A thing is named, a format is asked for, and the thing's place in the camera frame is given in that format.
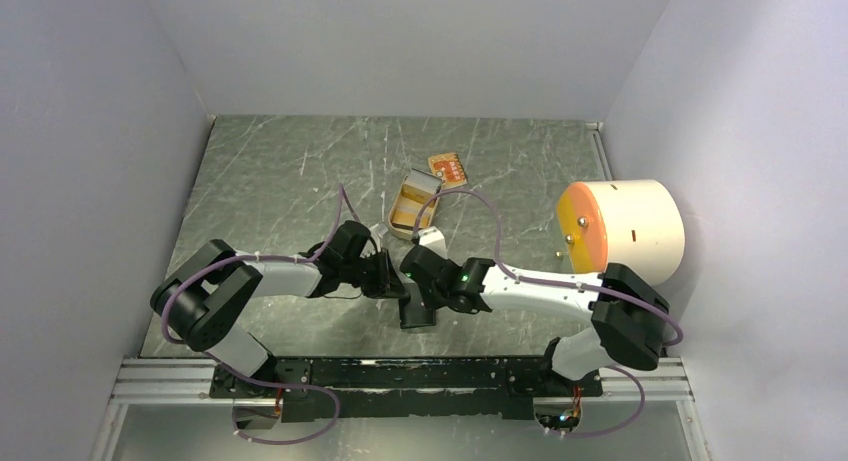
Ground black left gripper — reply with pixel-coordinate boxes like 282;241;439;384
342;248;410;300

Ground black card holder wallet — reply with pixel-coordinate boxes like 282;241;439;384
398;282;436;330

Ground grey credit card stack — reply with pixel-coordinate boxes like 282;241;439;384
402;169;442;202

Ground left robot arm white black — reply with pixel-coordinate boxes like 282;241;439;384
150;220;408;397

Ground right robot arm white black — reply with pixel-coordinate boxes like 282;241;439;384
400;246;669;395

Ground orange patterned card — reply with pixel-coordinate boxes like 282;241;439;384
428;152;468;190

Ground beige oval tray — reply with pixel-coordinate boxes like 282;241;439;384
387;174;439;240

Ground cream cylinder orange face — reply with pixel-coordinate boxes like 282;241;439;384
555;179;685;286

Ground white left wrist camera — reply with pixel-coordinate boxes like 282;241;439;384
369;223;388;251

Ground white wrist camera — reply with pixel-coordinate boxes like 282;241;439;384
416;226;448;258
369;223;388;251

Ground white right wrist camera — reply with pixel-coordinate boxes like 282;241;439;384
416;226;448;258

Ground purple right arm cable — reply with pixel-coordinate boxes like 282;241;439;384
410;189;685;348

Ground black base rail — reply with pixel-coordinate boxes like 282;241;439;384
209;356;603;423

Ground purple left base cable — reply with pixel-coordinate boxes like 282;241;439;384
205;351;342;446

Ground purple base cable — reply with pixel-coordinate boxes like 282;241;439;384
205;351;342;446
543;365;647;441

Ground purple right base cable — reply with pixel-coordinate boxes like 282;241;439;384
543;365;647;441

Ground aluminium frame extrusion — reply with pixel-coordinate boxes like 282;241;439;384
108;358;694;406

